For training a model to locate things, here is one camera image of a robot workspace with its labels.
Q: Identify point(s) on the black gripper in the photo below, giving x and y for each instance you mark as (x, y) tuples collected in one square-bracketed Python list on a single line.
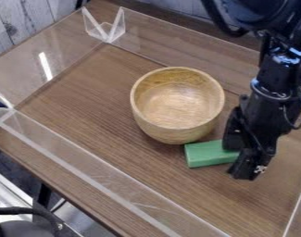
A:
[(267, 116)]

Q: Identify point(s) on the green rectangular block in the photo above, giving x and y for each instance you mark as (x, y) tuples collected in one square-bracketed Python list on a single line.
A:
[(208, 154)]

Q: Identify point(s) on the brown wooden bowl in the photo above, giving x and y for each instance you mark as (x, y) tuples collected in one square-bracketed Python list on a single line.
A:
[(177, 102)]

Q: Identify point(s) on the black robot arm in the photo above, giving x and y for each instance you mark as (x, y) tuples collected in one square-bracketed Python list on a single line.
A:
[(275, 20)]

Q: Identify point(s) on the black table leg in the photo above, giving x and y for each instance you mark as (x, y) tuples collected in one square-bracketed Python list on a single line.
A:
[(45, 195)]

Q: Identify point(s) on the grey metal base plate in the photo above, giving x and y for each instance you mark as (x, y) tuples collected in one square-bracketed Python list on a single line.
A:
[(67, 226)]

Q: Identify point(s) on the clear acrylic front wall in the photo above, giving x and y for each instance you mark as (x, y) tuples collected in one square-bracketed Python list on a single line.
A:
[(122, 203)]

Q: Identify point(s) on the clear acrylic corner bracket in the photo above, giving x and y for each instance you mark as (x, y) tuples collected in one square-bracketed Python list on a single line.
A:
[(106, 32)]

